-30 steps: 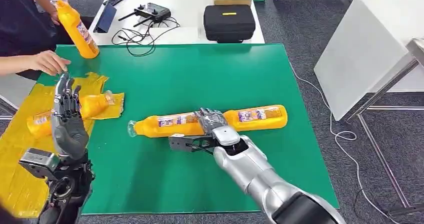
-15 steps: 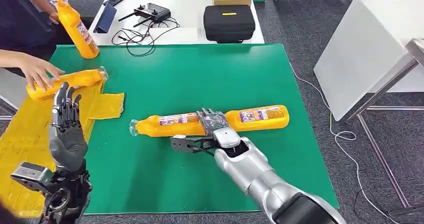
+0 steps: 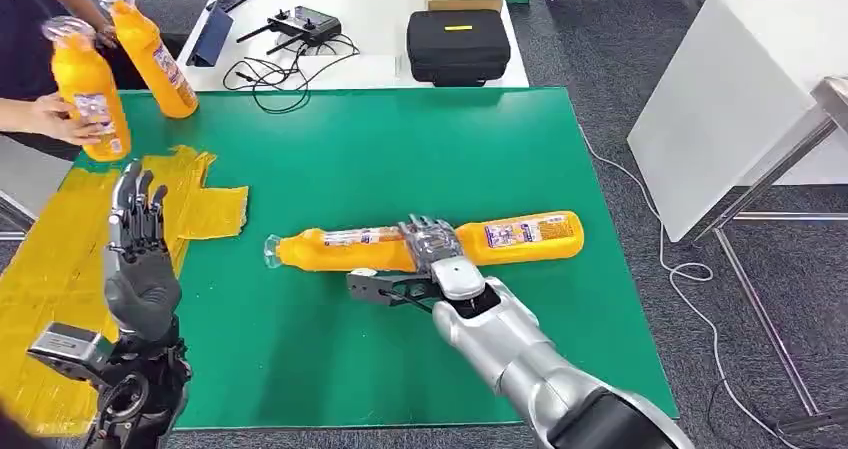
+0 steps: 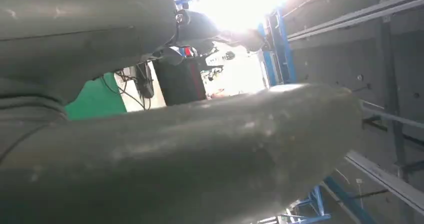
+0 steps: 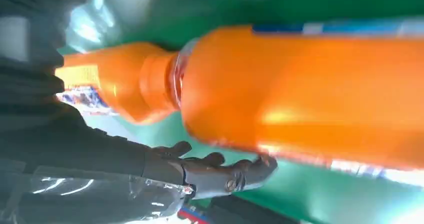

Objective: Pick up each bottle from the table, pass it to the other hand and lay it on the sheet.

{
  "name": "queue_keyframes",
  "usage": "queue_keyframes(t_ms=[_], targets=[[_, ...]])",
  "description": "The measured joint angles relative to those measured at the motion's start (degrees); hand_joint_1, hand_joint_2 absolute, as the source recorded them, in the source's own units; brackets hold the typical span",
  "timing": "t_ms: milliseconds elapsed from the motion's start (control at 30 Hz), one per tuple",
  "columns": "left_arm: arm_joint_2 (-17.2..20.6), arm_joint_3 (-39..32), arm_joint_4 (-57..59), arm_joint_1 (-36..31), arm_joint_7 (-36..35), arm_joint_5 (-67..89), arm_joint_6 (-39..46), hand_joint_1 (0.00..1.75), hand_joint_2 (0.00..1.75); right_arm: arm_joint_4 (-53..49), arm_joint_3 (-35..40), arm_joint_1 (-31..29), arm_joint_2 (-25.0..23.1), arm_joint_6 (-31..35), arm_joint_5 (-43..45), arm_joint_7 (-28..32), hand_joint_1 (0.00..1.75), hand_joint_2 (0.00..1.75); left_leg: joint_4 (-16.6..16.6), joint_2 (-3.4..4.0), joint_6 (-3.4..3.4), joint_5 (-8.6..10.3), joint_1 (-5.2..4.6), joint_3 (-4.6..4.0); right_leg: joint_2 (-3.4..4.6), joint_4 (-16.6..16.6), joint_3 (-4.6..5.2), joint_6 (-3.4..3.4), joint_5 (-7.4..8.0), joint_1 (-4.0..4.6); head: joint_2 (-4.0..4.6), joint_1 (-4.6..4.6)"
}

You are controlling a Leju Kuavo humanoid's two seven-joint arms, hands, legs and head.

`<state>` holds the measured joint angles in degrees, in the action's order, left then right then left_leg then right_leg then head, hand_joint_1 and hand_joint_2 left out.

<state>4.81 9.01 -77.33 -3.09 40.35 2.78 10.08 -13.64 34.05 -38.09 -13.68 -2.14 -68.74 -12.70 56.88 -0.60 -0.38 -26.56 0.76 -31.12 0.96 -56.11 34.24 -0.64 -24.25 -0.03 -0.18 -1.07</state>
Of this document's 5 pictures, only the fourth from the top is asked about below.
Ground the white ceiling rail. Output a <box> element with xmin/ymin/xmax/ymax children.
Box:
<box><xmin>286</xmin><ymin>0</ymin><xmax>424</xmax><ymax>42</ymax></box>

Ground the white device with black knob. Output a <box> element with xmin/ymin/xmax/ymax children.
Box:
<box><xmin>204</xmin><ymin>50</ymin><xmax>237</xmax><ymax>68</ymax></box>

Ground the blue steel column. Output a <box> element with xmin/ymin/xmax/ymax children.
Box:
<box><xmin>257</xmin><ymin>7</ymin><xmax>298</xmax><ymax>88</ymax></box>

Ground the black box device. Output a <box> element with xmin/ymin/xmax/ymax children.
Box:
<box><xmin>135</xmin><ymin>62</ymin><xmax>156</xmax><ymax>100</ymax></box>

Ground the blue metal shelving rack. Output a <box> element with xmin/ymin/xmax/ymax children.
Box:
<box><xmin>256</xmin><ymin>176</ymin><xmax>379</xmax><ymax>224</ymax></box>

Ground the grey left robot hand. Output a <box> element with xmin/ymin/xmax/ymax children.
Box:
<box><xmin>0</xmin><ymin>0</ymin><xmax>364</xmax><ymax>224</ymax></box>

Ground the black cable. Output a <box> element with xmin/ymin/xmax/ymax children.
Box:
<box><xmin>100</xmin><ymin>68</ymin><xmax>153</xmax><ymax>111</ymax></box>

